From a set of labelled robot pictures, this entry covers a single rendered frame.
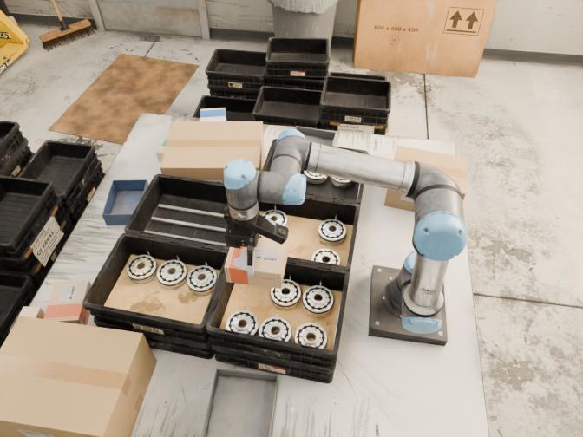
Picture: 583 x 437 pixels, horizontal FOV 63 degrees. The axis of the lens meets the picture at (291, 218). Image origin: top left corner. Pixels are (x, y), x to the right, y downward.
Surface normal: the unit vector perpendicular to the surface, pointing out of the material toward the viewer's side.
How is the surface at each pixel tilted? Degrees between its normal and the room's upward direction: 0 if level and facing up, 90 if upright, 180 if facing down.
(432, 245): 84
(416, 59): 72
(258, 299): 0
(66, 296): 0
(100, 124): 0
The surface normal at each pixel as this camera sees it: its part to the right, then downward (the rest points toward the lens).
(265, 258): 0.00, -0.65
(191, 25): -0.15, 0.75
